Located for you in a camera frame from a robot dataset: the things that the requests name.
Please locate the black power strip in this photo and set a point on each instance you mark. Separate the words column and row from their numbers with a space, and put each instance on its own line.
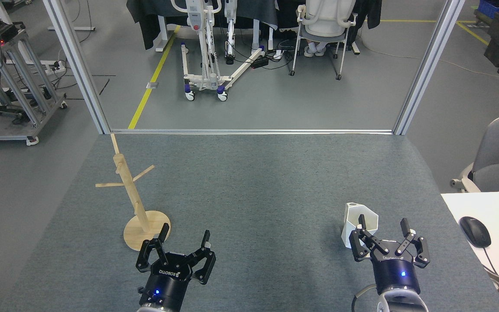
column 259, row 63

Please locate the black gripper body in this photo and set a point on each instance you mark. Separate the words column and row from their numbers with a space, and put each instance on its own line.
column 396, row 275
column 169, row 281

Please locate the metal frame cart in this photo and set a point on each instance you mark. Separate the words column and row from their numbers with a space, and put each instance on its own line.
column 20, row 78

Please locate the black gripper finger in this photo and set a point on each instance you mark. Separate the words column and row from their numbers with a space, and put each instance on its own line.
column 360, row 247
column 206, row 264
column 145, row 258
column 420, row 251

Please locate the white stand on wheels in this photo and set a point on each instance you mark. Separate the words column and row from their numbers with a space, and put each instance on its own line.
column 195, row 17

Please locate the white hexagonal cup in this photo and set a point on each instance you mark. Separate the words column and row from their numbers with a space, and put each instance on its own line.
column 354, row 216

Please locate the blue plastic bin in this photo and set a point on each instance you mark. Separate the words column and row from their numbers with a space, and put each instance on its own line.
column 490, row 8

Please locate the black computer mouse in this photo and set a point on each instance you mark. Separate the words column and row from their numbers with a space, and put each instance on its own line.
column 474, row 232

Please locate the white office chair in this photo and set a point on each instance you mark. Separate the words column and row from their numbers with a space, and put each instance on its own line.
column 325, row 21

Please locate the silver aluminium frame post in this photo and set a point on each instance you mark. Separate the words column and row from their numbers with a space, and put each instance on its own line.
column 429, row 65
column 76, row 65

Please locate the black table cloth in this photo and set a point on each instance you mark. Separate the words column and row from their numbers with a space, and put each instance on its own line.
column 150, row 21

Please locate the wooden cup storage rack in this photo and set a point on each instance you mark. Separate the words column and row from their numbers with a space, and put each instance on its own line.
column 139, row 238

